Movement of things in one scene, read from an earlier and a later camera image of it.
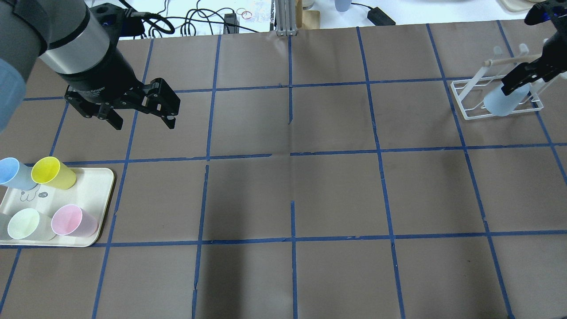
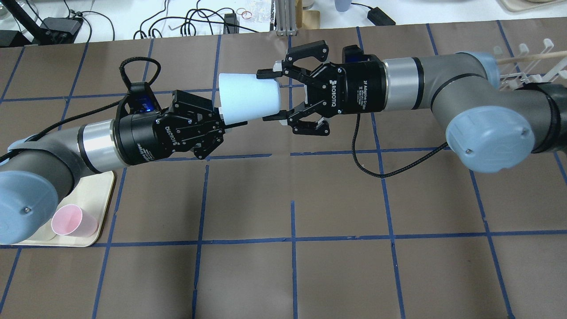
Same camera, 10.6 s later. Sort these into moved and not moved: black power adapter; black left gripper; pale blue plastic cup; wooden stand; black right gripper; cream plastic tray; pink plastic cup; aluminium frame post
Moved: pale blue plastic cup; black left gripper; black right gripper
Not moved: aluminium frame post; pink plastic cup; black power adapter; cream plastic tray; wooden stand
